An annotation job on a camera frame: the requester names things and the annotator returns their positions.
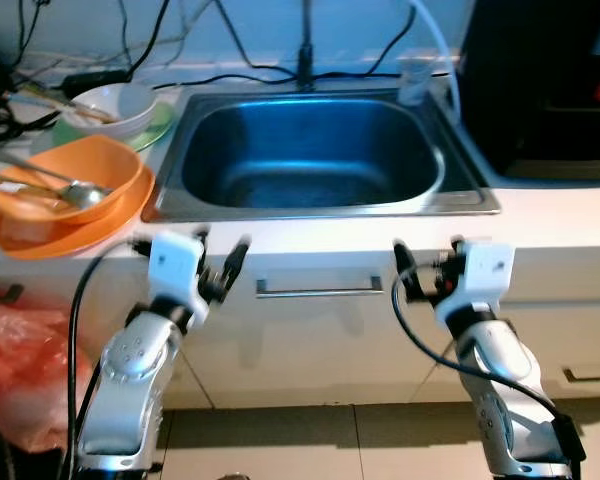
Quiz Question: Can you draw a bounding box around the light green plate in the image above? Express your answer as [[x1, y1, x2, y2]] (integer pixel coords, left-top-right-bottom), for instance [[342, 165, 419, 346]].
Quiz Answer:
[[52, 100, 177, 154]]

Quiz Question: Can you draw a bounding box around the orange plastic bowl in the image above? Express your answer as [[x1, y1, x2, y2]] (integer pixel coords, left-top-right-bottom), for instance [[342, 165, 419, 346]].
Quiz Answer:
[[0, 135, 147, 224]]

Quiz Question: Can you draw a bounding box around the orange plastic plate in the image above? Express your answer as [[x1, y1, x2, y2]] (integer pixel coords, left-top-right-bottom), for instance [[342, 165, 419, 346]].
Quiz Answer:
[[0, 165, 157, 262]]

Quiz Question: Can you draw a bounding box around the stainless steel sink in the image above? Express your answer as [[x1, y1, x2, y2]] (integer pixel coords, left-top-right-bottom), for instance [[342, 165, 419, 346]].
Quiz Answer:
[[143, 88, 502, 223]]

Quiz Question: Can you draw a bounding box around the white ceramic bowl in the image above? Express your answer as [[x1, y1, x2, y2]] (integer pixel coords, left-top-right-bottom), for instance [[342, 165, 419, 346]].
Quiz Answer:
[[60, 83, 160, 140]]

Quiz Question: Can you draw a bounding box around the clear plastic cup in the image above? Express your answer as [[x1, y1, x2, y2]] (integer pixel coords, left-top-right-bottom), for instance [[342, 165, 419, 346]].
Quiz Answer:
[[397, 55, 434, 109]]

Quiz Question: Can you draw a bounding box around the wooden chopstick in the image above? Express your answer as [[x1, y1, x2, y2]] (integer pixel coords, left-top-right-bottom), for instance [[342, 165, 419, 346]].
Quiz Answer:
[[20, 91, 117, 124]]

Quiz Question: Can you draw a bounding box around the tall black appliance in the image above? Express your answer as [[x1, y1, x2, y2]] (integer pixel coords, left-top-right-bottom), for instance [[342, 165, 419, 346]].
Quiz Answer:
[[458, 0, 600, 182]]

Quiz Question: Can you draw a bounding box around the flat black power brick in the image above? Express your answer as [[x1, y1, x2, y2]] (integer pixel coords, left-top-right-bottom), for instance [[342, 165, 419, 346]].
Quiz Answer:
[[60, 68, 133, 98]]

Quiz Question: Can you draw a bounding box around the red plastic bag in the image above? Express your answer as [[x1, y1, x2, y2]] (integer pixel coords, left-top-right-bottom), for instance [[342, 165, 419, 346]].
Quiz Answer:
[[0, 304, 97, 453]]

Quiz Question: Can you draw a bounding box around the metal faucet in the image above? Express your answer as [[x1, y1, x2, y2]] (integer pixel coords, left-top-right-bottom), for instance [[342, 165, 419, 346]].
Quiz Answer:
[[297, 0, 317, 92]]

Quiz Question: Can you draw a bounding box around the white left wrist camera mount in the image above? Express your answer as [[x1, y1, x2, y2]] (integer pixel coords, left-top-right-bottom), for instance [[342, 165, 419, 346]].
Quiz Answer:
[[147, 231, 204, 300]]

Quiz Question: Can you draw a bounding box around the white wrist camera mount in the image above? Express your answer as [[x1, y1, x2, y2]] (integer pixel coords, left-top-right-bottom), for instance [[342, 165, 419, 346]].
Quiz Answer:
[[147, 231, 204, 300], [435, 240, 514, 327]]

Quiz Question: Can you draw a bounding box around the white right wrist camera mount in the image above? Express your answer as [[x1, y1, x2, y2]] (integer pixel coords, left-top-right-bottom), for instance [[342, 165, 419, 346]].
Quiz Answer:
[[435, 240, 514, 327]]

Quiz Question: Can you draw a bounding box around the long metal drawer handle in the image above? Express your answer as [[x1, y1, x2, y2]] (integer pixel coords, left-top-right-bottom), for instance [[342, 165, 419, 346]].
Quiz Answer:
[[255, 277, 385, 300]]

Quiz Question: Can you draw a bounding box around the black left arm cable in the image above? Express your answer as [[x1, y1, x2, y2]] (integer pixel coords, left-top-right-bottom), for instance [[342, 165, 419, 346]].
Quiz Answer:
[[68, 238, 151, 476]]

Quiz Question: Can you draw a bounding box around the short metal cabinet handle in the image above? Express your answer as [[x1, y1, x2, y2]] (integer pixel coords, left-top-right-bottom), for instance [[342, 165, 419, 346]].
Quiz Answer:
[[563, 366, 600, 385]]

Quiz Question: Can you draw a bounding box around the white water hose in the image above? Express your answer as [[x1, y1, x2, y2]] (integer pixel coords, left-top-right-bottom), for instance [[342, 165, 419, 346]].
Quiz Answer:
[[408, 0, 464, 123]]

